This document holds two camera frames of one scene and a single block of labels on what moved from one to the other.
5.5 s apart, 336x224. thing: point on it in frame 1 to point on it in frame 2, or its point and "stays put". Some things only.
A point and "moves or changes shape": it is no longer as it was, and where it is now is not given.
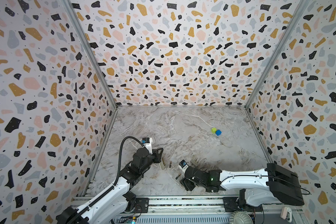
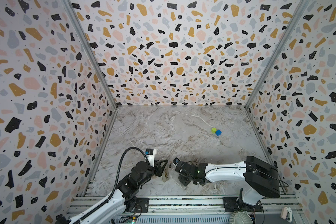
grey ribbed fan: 241,217 stays put
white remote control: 162,164 moves or changes shape
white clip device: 286,213 stays put
